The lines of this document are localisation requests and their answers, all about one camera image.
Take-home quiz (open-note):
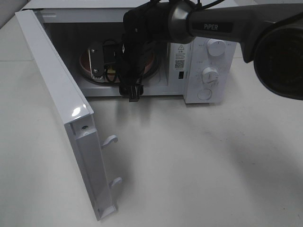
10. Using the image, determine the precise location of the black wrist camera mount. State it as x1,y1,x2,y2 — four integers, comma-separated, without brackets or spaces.
88,39,118,84

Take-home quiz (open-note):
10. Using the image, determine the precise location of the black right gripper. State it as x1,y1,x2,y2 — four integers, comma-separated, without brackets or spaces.
116,33,156,102

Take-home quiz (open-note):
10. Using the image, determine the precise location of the white warning label sticker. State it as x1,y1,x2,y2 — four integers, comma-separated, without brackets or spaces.
174,44,186,70

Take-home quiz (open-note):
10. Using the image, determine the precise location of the white timer knob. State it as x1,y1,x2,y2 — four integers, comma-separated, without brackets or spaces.
202,67,219,84

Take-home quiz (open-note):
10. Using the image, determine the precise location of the pink round plate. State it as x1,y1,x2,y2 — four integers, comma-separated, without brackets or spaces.
79,48,156,82

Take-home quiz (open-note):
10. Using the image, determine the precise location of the sandwich with lettuce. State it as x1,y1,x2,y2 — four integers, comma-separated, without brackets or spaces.
107,69,116,74

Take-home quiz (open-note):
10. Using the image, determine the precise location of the white microwave oven body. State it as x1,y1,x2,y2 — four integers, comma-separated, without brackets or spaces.
16,0,236,104

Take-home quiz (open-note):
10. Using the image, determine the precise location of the round door release button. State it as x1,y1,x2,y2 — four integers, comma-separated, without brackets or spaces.
197,89,212,100

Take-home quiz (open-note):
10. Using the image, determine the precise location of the white microwave door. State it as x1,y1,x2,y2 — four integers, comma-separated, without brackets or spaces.
16,10,122,220

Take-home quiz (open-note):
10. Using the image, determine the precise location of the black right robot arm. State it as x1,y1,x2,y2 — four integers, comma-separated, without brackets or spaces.
116,0,303,102

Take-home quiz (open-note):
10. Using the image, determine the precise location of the upper white power knob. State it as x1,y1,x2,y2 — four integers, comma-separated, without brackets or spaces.
207,39,226,57

